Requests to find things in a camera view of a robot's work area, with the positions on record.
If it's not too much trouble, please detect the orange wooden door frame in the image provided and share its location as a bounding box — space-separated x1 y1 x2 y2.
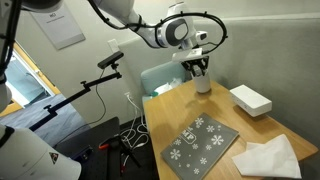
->
0 41 62 118

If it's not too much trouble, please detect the teal upholstered chair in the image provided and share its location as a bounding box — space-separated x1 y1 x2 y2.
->
139 60 188 101

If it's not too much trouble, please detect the thin black camera cable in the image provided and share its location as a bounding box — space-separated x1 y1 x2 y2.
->
87 68 108 126

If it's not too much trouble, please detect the black articulated camera stand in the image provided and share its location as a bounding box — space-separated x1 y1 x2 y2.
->
29 63 123 132

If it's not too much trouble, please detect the white ceramic mug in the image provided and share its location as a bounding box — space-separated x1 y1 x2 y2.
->
193 71 212 94

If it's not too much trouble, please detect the white plastic bag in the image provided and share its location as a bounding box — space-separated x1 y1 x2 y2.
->
151 77 184 98

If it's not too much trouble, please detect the grey snowflake mat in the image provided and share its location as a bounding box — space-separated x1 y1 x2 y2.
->
160 112 240 180

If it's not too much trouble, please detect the white cables bundle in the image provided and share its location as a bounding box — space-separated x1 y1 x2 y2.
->
119 94 150 151

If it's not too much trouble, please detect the black robot platform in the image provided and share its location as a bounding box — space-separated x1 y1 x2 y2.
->
53 116 122 180

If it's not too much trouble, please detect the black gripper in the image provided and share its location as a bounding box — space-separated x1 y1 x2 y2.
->
181 55 211 78

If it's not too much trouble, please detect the grey wall poster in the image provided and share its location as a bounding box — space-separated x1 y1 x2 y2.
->
29 3 86 51

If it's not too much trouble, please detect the orange handled black clamp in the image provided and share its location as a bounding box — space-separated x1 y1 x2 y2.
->
98 133 143 169

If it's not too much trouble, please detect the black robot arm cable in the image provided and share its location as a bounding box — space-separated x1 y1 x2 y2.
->
87 0 229 56

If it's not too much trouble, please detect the white paper tissue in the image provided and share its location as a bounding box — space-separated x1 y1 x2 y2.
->
231 133 303 179

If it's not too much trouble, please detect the white power strip box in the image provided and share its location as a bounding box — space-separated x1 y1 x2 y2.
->
229 84 273 118

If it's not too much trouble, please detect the white wall switch plate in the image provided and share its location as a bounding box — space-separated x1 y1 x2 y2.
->
107 38 120 54

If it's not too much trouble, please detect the long grey felt partition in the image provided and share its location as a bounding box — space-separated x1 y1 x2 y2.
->
186 14 320 149

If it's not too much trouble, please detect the black camera on stand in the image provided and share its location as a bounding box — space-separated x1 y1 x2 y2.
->
97 50 125 70

